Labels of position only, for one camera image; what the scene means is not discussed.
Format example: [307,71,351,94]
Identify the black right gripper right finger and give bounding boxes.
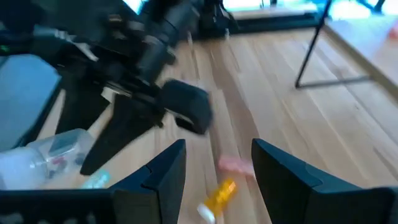
[251,139,323,224]

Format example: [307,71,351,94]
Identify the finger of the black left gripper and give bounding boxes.
[55,73,109,135]
[80,93,165,175]

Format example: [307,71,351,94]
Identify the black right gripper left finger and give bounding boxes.
[108,139,187,224]

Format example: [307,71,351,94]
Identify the pink pill bottle white cap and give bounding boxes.
[388,21,398,41]
[217,155,256,179]

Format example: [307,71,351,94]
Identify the clear pill bottle green label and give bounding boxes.
[0,128,96,191]

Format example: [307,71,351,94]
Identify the orange pill bottle white cap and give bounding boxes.
[197,177,239,224]

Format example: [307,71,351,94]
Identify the wooden shelf black metal legs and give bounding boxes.
[294,0,398,100]

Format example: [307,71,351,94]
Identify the teal pill bottle white cap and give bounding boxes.
[81,169,112,190]

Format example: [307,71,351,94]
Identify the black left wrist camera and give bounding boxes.
[160,79,214,135]

